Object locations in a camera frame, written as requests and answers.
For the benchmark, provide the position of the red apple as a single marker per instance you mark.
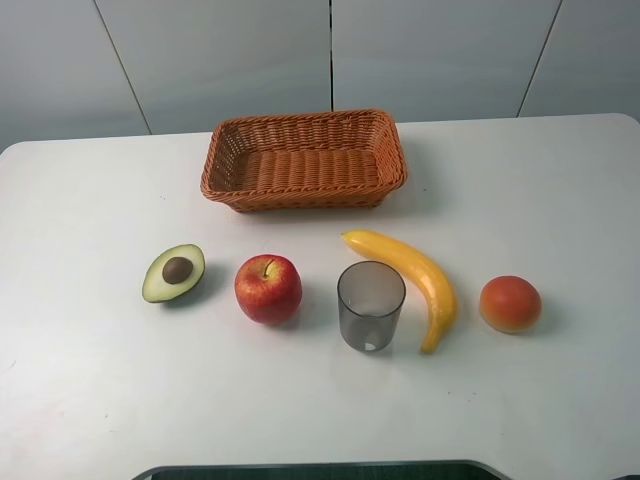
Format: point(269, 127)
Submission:
point(268, 289)

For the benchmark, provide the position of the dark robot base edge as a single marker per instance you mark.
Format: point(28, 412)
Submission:
point(393, 470)

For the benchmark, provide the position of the orange woven wicker basket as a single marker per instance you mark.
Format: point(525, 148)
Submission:
point(342, 159)

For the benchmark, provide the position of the grey translucent plastic cup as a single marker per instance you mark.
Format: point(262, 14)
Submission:
point(370, 295)

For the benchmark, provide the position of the yellow banana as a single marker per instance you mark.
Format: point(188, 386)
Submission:
point(422, 271)

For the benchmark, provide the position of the halved avocado with pit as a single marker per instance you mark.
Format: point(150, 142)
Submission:
point(173, 273)

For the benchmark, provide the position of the orange red round fruit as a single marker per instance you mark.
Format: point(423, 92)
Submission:
point(510, 304)

